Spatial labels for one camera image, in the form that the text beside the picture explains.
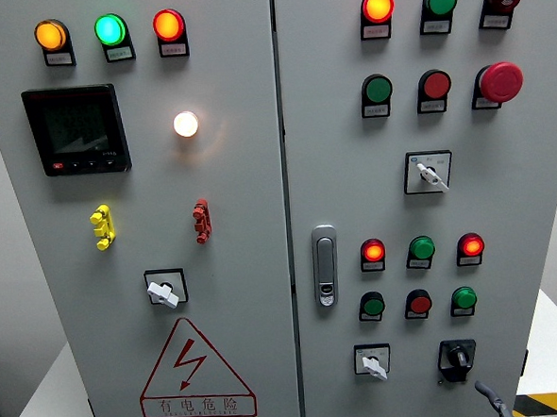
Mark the pale grey cabinet door with display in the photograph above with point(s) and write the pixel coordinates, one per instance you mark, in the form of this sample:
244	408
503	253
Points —
240	196

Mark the silver door lock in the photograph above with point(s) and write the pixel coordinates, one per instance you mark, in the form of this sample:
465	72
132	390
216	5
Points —
325	262

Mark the small red round lamp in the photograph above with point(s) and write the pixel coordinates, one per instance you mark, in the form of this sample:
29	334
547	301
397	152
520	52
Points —
373	251
471	245

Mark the small label plate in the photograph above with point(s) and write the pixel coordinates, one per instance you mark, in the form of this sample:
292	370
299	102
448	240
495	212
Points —
375	32
415	315
373	266
435	27
431	107
119	53
376	111
495	22
174	49
59	58
417	264
370	317
468	261
484	103
462	312

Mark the white lamp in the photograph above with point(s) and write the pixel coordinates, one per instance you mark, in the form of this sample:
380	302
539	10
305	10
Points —
186	124

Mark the small green push button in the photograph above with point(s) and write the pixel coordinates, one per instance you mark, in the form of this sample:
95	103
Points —
373	305

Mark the small green round lamp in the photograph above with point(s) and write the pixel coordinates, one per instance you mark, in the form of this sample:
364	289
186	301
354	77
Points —
464	297
422	248

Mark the large green push button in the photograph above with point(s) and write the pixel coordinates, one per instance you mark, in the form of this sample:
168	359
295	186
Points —
378	89

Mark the small red push button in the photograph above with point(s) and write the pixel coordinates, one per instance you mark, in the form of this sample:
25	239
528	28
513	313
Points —
419	303

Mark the red warning triangle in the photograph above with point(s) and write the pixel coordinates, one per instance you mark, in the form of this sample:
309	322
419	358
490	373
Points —
189	362

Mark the large red push button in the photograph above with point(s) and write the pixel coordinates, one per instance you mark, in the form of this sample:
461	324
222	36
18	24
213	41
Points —
436	85

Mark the large red round lamp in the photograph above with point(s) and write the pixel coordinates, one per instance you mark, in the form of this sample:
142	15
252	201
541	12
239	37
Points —
169	25
378	7

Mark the black display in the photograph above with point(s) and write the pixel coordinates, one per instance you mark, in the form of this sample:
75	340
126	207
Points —
76	131

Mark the pale grey cabinet door with lock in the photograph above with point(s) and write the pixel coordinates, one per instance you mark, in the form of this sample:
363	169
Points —
494	181

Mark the large green round lamp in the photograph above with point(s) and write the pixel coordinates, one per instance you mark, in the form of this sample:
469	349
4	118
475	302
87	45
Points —
110	30
441	0

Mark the large red stop button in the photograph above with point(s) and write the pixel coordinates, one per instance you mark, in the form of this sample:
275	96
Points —
501	82

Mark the black door hinge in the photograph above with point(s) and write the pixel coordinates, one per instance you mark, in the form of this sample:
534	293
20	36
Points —
91	410
525	362

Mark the large yellow round lamp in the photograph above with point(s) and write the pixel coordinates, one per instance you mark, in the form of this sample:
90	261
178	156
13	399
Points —
51	35

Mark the black and yellow striped tape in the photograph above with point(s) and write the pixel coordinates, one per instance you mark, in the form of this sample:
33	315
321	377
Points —
555	404

